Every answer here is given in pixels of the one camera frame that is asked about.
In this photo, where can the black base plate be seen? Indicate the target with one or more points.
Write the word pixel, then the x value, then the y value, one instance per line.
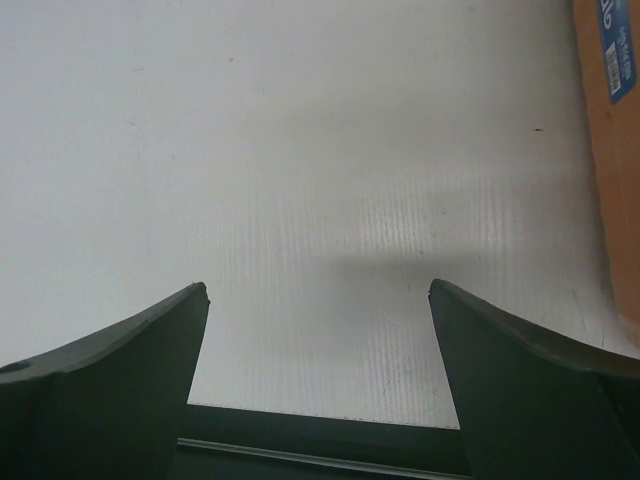
pixel 424 449

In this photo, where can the orange plastic basket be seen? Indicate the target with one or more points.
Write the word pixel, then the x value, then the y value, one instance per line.
pixel 608 47

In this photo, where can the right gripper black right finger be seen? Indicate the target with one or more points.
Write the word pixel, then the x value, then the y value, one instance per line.
pixel 532 403

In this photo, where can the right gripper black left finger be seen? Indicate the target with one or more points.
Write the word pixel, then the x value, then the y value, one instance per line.
pixel 108 405

